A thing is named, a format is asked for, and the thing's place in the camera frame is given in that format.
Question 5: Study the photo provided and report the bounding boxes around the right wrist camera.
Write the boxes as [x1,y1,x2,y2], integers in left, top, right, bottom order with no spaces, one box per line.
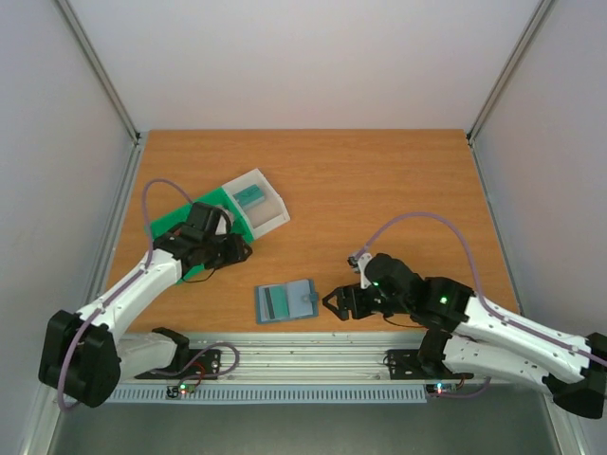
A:
[347,252,373,289]

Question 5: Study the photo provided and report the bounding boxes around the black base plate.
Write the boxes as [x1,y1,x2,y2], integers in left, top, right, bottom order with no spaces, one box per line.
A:
[383,349,474,380]
[136,349,222,380]

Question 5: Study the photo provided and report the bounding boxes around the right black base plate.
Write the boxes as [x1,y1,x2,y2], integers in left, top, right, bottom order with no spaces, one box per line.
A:
[383,349,474,380]

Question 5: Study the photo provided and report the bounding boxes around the small circuit board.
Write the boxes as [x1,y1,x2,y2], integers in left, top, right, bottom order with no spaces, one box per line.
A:
[165,384,197,399]
[426,382,459,396]

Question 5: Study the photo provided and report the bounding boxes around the teal striped card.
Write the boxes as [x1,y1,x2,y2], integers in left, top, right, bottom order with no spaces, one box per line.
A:
[263,285,289,321]

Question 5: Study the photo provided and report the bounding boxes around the right small circuit board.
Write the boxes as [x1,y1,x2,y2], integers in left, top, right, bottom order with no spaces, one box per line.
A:
[426,382,459,396]

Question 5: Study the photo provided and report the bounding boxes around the right aluminium frame post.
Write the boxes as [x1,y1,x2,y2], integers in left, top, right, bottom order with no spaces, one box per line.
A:
[466,0,557,148]

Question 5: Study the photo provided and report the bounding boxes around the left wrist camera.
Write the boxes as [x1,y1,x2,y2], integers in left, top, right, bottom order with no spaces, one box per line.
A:
[215,206,235,234]

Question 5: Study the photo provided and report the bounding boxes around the front aluminium rail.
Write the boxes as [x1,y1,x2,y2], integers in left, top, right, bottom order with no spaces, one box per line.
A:
[43,331,565,385]

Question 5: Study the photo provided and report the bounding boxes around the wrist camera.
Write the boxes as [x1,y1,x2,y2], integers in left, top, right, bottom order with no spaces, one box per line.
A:
[347,252,373,289]
[215,206,235,234]

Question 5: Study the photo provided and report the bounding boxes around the aluminium frame post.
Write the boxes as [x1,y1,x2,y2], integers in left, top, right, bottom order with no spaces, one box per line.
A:
[53,0,141,144]
[466,0,557,148]

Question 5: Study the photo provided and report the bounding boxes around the green plastic bin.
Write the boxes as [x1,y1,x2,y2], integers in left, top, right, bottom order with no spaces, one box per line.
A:
[146,189,253,283]

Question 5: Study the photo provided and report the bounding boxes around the white plastic bin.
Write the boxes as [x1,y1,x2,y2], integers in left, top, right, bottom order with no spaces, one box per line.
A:
[222,168,290,240]

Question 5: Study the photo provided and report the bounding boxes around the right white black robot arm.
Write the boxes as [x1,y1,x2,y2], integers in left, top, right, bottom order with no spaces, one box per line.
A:
[322,253,606,419]

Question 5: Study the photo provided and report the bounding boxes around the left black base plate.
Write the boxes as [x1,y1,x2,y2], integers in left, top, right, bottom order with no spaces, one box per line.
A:
[136,349,222,380]

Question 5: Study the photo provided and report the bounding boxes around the blue card holder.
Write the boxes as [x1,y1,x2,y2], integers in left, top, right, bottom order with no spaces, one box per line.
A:
[254,279,320,325]

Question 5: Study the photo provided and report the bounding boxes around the grey slotted cable duct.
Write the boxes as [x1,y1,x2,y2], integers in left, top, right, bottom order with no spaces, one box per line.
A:
[107,384,427,406]

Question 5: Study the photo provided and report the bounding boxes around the left aluminium frame post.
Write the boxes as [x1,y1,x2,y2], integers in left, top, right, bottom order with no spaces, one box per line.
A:
[53,0,141,144]

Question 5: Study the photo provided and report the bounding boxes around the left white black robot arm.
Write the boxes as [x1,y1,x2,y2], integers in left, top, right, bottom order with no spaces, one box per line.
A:
[38,202,252,410]

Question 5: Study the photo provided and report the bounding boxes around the left small circuit board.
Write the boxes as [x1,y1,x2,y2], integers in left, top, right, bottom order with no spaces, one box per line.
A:
[165,384,197,399]

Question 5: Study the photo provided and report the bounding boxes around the teal card stack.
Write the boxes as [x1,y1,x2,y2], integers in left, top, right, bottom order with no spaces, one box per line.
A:
[233,184,266,209]

